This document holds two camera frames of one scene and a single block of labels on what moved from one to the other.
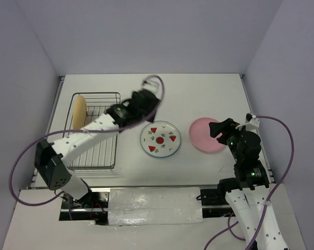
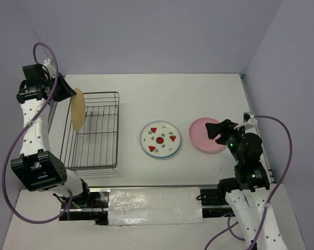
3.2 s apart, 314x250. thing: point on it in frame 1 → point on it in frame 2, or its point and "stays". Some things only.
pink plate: (200, 134) stays
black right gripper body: (231, 142) stays
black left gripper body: (148, 113) → (50, 83)
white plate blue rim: (160, 139) stays
